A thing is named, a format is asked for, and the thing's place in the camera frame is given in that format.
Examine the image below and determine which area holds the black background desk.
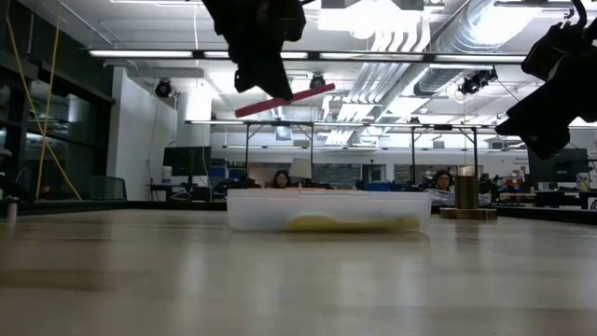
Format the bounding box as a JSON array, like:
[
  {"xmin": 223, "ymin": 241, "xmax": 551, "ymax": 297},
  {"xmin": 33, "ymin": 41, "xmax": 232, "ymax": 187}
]
[{"xmin": 534, "ymin": 188, "xmax": 597, "ymax": 210}]

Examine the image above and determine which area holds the pink highlighter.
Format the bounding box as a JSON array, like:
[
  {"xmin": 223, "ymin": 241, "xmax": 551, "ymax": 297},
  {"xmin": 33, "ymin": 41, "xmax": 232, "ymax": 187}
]
[{"xmin": 234, "ymin": 82, "xmax": 337, "ymax": 119}]

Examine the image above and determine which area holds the person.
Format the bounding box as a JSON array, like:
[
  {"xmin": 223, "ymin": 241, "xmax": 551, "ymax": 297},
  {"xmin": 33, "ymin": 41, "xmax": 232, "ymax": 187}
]
[
  {"xmin": 431, "ymin": 169, "xmax": 456, "ymax": 193},
  {"xmin": 270, "ymin": 169, "xmax": 293, "ymax": 190}
]

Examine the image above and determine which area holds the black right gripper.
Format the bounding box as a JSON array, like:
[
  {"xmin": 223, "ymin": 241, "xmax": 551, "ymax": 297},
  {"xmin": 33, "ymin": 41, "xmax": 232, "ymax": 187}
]
[{"xmin": 493, "ymin": 21, "xmax": 597, "ymax": 161}]

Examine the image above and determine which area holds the blue storage bin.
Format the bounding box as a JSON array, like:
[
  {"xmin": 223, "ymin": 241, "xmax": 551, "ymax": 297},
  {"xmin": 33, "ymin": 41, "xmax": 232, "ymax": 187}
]
[{"xmin": 366, "ymin": 181, "xmax": 408, "ymax": 193}]

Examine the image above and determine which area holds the grey mesh chair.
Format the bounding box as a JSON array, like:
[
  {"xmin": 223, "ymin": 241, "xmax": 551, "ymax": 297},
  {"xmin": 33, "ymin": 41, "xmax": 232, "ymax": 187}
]
[{"xmin": 87, "ymin": 175, "xmax": 129, "ymax": 203}]

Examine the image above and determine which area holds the yellow pen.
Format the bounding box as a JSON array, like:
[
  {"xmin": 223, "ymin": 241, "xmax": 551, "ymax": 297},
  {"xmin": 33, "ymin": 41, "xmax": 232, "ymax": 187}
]
[{"xmin": 298, "ymin": 217, "xmax": 422, "ymax": 233}]

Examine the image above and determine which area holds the clear box with orange lid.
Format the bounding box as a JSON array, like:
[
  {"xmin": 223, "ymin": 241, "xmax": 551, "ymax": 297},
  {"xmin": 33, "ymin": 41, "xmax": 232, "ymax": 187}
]
[{"xmin": 226, "ymin": 188, "xmax": 433, "ymax": 233}]

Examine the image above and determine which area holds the black ceiling spotlight cluster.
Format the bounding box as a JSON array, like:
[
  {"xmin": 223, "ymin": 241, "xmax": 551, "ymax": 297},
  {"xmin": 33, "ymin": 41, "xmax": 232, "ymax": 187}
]
[{"xmin": 457, "ymin": 67, "xmax": 498, "ymax": 96}]

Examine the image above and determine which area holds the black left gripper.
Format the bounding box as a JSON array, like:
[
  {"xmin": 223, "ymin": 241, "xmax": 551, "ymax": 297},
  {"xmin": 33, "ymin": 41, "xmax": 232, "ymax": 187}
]
[{"xmin": 201, "ymin": 0, "xmax": 308, "ymax": 101}]

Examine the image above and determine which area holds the white lamp shade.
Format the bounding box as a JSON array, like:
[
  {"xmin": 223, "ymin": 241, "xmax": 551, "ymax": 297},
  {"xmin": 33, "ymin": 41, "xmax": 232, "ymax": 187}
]
[{"xmin": 288, "ymin": 157, "xmax": 313, "ymax": 180}]

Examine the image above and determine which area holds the yellow extension cord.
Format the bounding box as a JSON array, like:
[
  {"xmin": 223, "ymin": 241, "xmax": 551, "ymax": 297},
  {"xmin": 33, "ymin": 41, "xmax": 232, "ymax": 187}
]
[{"xmin": 4, "ymin": 0, "xmax": 84, "ymax": 203}]

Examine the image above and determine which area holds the black distant workstation frame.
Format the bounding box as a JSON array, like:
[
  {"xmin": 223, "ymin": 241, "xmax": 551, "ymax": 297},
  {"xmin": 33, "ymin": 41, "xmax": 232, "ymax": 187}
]
[{"xmin": 185, "ymin": 119, "xmax": 481, "ymax": 190}]

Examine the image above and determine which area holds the yellow highlighter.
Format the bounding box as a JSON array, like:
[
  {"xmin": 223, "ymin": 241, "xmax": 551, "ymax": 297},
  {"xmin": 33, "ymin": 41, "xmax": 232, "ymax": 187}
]
[{"xmin": 283, "ymin": 213, "xmax": 355, "ymax": 233}]

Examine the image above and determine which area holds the black overhead light bar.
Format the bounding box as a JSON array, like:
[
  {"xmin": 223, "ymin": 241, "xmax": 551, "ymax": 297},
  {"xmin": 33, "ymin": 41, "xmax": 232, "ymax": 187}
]
[{"xmin": 88, "ymin": 49, "xmax": 527, "ymax": 65}]

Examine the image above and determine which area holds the metal cylinder weight on base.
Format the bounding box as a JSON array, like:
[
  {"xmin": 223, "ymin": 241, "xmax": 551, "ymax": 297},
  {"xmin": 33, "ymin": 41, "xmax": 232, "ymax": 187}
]
[{"xmin": 438, "ymin": 165, "xmax": 499, "ymax": 221}]

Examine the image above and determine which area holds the white cylindrical post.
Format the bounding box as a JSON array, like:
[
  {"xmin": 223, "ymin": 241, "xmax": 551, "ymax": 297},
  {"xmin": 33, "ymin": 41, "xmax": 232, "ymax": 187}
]
[{"xmin": 4, "ymin": 195, "xmax": 22, "ymax": 223}]

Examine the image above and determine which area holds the black computer monitor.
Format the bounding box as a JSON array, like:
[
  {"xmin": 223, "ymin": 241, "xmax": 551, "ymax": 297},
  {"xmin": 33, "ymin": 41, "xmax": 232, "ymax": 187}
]
[
  {"xmin": 527, "ymin": 147, "xmax": 591, "ymax": 184},
  {"xmin": 162, "ymin": 146, "xmax": 213, "ymax": 186}
]

